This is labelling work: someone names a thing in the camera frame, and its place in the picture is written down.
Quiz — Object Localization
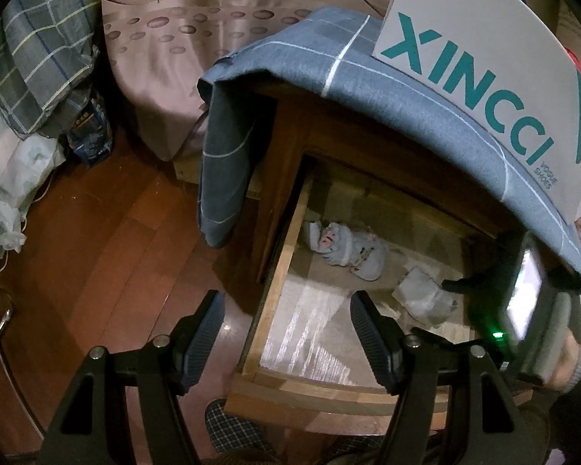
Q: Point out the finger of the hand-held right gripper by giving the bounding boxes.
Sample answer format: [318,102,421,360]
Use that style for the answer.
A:
[440,252,507,296]

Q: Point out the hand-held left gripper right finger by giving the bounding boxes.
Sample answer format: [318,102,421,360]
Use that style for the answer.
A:
[349,289,538,465]

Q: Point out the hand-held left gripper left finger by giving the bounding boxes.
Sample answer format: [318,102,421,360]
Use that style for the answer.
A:
[39,289,226,465]

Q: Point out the pale white underwear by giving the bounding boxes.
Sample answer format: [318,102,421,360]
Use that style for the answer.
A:
[392,265,460,326]

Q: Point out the wooden drawer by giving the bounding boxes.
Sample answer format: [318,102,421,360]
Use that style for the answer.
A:
[223,155,509,417]

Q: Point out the red underwear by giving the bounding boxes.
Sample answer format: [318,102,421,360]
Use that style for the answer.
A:
[564,46,581,78]

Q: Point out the white shoe box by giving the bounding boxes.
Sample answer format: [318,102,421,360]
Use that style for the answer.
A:
[372,0,581,226]

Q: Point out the person's right forearm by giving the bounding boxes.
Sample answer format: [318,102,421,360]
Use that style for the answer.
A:
[523,344,581,465]

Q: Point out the person's right hand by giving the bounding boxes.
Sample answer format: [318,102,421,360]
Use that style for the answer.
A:
[554,327,581,394]

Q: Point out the light blue baby socks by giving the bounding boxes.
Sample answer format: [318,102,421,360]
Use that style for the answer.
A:
[304,220,386,282]

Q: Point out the plaid slipper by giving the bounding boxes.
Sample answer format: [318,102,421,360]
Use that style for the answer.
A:
[204,397,277,465]

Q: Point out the wooden nightstand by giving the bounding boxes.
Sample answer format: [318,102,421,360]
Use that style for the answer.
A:
[252,80,581,291]

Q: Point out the blue checked cloth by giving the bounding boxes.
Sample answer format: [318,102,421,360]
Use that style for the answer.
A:
[197,7,581,277]

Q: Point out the blue packet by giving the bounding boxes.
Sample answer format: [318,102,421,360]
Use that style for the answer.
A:
[67,90,113,169]

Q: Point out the white crumpled cloth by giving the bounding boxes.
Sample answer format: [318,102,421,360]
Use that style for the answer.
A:
[0,75,69,272]

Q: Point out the leaf print bed sheet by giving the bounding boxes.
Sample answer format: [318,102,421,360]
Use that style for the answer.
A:
[99,0,410,163]

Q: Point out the grey plaid quilt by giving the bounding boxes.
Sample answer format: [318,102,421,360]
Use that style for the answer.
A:
[0,0,102,136]

